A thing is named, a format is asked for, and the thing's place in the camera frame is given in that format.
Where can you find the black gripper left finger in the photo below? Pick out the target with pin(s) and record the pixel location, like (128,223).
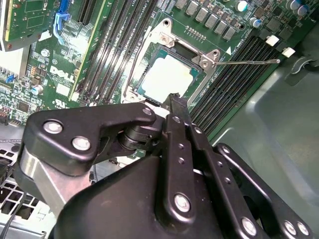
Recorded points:
(99,119)

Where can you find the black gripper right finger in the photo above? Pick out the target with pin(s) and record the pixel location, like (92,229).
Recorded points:
(214,174)

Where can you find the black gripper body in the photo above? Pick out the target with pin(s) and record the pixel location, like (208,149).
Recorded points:
(112,211)

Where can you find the metal locking lever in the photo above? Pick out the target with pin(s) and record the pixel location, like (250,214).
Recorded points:
(133,65)
(246,62)

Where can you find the silver CPU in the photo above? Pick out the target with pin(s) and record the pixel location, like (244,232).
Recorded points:
(169,74)

